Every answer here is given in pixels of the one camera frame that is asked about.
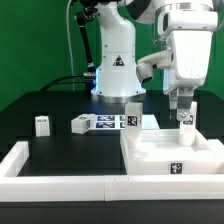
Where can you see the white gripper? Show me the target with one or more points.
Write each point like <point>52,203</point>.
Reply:
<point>189,66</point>

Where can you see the white square tabletop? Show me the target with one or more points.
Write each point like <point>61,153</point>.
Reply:
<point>160,153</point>

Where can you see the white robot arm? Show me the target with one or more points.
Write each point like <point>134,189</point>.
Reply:
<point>116,79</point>

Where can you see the AprilTag marker sheet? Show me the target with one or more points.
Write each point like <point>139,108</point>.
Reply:
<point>117,122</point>

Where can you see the white U-shaped fence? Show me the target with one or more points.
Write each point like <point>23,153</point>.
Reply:
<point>14,188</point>

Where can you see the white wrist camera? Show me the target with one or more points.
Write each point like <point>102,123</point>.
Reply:
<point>146,65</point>

